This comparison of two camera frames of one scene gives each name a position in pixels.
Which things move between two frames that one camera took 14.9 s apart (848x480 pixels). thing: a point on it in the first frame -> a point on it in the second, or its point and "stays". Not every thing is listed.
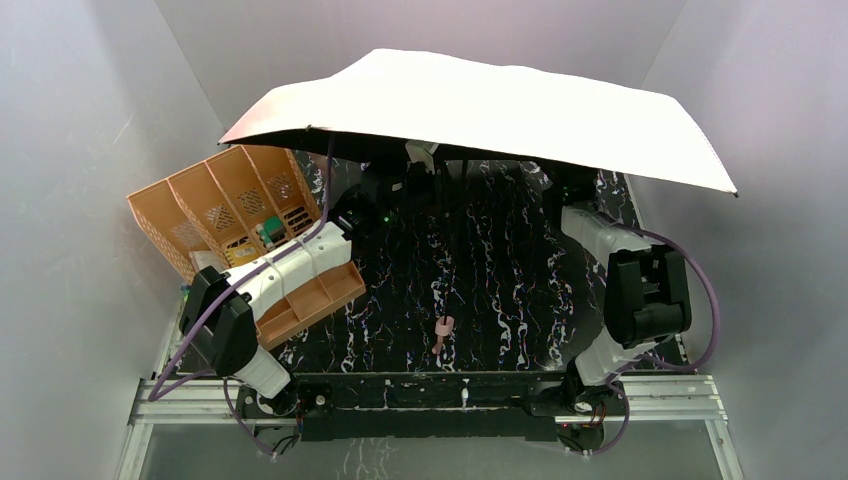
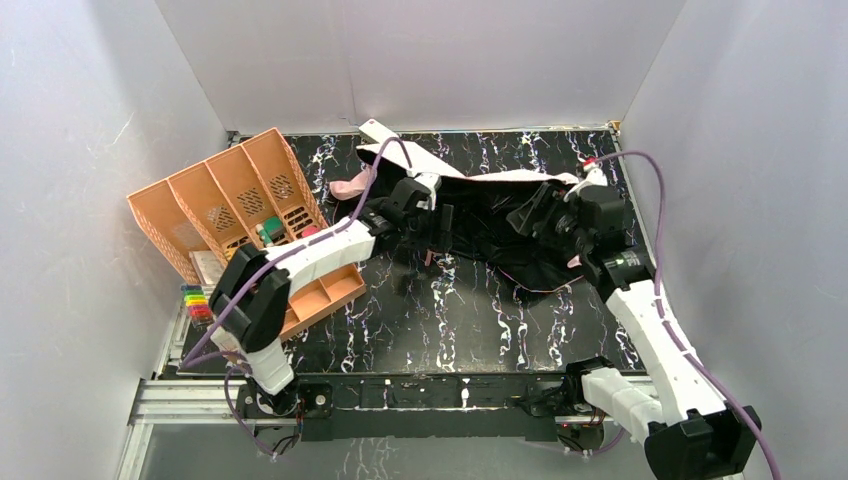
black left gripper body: (382, 183) -> (444, 220)
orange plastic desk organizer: (234, 206) stays
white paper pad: (205, 258) stays
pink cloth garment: (466, 104) -> (475, 212)
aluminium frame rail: (217, 402) stays
